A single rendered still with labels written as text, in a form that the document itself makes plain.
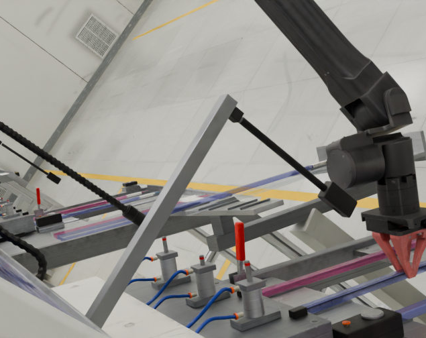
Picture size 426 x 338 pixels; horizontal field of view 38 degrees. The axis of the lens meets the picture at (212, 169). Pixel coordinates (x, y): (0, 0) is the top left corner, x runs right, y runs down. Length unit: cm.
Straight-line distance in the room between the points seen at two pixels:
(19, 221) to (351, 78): 133
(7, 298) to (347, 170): 63
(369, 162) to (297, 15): 23
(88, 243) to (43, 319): 142
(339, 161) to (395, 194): 10
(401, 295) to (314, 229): 31
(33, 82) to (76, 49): 74
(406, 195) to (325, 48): 24
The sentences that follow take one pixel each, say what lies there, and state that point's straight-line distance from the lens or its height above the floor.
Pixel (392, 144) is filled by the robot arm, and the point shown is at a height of 106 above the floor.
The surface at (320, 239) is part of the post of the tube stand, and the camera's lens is 138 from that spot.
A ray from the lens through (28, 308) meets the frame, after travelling 30.
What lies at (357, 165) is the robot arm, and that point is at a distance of 85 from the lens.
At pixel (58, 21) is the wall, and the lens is 871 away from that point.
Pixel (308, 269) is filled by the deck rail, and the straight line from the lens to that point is 109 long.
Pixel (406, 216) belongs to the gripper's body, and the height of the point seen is 99.
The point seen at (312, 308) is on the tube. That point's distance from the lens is 86.
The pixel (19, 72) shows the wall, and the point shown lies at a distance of 848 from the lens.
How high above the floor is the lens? 157
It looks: 24 degrees down
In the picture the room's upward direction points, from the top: 53 degrees counter-clockwise
